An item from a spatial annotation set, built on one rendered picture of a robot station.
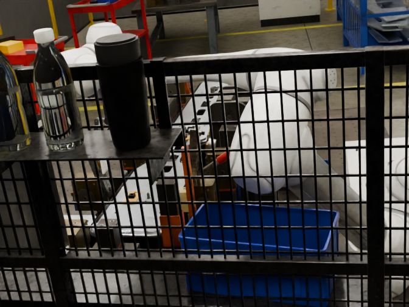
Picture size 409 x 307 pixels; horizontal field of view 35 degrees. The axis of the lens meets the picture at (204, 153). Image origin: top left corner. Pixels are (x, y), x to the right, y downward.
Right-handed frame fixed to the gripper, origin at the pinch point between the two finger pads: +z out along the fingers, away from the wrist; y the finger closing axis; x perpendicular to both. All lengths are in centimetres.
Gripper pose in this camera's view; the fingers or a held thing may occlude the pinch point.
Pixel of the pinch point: (126, 167)
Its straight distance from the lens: 186.4
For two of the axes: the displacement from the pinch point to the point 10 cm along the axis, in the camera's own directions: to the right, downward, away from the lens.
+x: 2.0, -3.9, 9.0
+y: 9.7, -0.2, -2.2
